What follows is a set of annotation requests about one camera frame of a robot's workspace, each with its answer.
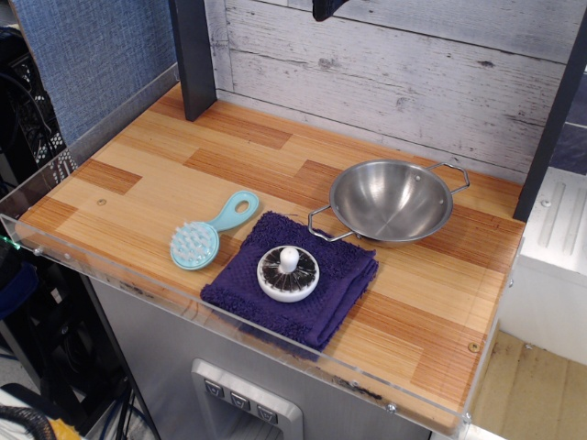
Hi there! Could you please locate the dark grey right post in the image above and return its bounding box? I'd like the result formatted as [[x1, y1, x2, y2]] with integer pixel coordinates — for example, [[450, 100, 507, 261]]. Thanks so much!
[[513, 12, 586, 222]]

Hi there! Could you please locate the light blue scrubber brush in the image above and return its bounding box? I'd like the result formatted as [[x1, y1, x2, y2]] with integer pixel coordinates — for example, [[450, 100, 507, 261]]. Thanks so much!
[[170, 191, 260, 270]]

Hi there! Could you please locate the dark grey post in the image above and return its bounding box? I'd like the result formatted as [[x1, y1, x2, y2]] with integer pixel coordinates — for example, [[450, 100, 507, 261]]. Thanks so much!
[[513, 12, 586, 222], [169, 0, 217, 121]]

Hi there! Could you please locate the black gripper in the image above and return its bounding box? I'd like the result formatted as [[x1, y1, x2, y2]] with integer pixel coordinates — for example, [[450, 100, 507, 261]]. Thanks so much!
[[312, 0, 345, 21]]

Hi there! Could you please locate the stainless steel two-handled pan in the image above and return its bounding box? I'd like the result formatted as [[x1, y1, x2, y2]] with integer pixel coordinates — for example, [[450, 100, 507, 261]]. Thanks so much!
[[308, 159, 471, 248]]

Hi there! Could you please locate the white mushroom toy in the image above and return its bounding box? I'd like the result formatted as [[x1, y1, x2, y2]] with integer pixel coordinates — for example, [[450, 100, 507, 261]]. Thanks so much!
[[256, 246, 320, 303]]

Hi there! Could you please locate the clear acrylic table guard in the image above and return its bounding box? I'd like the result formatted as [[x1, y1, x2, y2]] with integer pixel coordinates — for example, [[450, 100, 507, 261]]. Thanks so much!
[[1, 88, 524, 439]]

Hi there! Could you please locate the black plastic crate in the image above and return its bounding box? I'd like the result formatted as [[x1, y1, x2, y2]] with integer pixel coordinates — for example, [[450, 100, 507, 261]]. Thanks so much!
[[1, 51, 77, 195]]

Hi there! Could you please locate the purple folded cloth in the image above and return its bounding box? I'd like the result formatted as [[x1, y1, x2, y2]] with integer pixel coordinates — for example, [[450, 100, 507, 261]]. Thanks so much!
[[201, 212, 378, 351]]

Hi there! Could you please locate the white ribbed block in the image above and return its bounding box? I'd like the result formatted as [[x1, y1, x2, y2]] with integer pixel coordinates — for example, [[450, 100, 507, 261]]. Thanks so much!
[[521, 167, 586, 276]]

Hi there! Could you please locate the dark grey left post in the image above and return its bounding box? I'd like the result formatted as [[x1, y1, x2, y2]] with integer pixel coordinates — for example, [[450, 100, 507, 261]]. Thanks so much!
[[169, 0, 217, 121]]

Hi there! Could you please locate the silver control panel with buttons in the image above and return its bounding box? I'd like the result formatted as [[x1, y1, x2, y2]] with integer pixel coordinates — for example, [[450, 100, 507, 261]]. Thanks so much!
[[191, 358, 304, 439]]

